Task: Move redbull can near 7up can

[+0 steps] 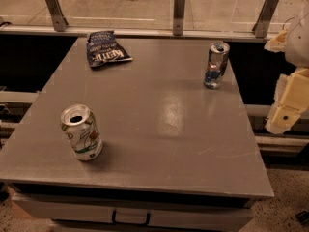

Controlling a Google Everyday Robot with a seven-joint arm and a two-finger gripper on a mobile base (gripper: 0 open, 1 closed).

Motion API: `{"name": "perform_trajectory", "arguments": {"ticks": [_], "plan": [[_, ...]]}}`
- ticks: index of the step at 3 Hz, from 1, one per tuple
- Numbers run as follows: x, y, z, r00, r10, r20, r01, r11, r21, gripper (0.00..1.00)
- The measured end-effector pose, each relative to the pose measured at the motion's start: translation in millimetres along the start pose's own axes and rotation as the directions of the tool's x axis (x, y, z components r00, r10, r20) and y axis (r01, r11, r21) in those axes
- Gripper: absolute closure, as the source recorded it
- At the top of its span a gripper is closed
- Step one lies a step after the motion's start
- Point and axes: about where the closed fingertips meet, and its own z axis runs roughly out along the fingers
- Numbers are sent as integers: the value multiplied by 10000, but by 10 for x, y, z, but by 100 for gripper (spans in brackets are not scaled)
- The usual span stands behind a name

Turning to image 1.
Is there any left metal railing bracket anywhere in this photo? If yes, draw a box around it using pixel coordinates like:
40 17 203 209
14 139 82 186
45 0 69 32

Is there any white drawer with black handle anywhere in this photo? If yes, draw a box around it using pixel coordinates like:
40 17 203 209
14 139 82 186
13 193 253 232

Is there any metal railing bracket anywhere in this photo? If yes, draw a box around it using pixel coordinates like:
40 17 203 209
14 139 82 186
45 0 69 32
252 0 279 38
173 0 185 36

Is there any white green 7up can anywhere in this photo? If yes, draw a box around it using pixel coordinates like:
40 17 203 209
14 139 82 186
61 104 103 161

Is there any silver blue redbull can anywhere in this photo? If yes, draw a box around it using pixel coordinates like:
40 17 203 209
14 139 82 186
204 42 230 90

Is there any black object on floor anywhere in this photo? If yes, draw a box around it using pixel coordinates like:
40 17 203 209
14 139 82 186
295 211 309 226

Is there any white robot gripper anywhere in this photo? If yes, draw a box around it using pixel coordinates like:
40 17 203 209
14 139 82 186
264 4 309 134

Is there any middle metal railing bracket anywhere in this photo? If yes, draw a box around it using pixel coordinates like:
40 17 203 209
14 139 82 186
173 0 185 36

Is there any dark blue chip bag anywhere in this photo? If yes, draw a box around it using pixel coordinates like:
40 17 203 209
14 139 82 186
86 31 132 69

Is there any right metal railing bracket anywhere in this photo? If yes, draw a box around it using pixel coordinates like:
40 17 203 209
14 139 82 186
252 0 279 38

